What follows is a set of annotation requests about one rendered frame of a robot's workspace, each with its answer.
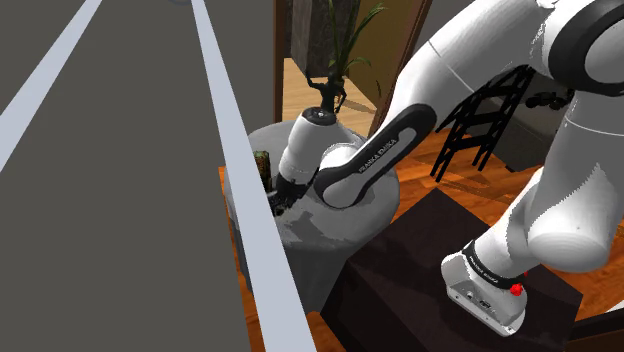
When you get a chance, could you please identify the round grey table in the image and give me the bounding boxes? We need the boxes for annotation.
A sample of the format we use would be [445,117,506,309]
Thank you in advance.
[223,121,402,314]

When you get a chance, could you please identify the green brown patterned cylinder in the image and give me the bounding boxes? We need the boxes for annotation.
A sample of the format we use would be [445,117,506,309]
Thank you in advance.
[252,149,274,194]

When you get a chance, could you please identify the green potted plant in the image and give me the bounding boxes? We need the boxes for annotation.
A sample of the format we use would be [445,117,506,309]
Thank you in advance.
[326,0,387,82]

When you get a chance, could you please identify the black figure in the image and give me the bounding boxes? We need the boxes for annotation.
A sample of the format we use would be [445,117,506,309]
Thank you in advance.
[305,70,349,116]

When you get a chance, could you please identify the grey low cabinet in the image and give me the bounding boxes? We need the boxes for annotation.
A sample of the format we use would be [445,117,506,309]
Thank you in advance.
[465,72,577,173]

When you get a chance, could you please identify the brown door frame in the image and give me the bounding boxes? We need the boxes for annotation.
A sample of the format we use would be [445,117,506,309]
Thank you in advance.
[272,0,434,139]

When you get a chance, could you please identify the dark robot stand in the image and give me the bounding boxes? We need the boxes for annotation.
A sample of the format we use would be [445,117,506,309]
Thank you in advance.
[319,187,584,352]

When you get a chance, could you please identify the black ladder rack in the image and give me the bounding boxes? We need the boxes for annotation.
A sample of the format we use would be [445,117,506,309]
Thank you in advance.
[429,64,537,184]

